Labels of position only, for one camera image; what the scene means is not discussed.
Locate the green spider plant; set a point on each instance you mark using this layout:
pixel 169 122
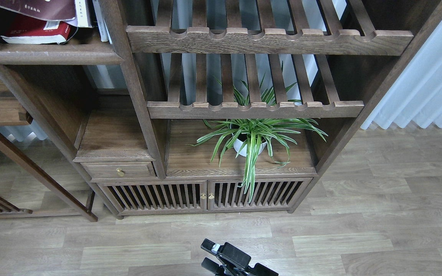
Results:
pixel 271 129

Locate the dark brown book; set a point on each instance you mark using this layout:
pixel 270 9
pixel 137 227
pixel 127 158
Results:
pixel 47 10

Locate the dark wooden bookshelf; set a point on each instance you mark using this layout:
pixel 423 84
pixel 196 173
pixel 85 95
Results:
pixel 130 104

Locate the brass drawer knob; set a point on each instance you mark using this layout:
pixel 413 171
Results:
pixel 120 172

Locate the white curtain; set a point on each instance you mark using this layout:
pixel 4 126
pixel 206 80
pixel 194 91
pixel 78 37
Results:
pixel 416 96

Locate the white upright book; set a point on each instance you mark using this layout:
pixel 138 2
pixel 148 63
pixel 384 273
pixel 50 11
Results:
pixel 104 34

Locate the red book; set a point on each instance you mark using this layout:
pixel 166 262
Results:
pixel 28 30

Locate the white book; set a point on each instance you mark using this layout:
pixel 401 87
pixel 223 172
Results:
pixel 104 34
pixel 82 19

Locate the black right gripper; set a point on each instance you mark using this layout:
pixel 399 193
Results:
pixel 234 261

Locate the white plant pot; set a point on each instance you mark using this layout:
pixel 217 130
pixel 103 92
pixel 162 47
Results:
pixel 243 150

